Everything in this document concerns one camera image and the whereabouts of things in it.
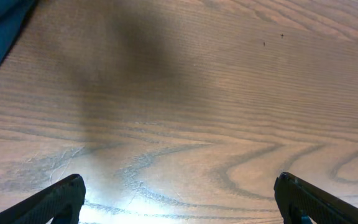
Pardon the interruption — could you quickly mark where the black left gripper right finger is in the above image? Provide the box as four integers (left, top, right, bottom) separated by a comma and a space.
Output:
273, 172, 358, 224

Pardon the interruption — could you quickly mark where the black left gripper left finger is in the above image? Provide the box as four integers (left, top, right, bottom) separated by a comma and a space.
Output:
0, 174, 86, 224

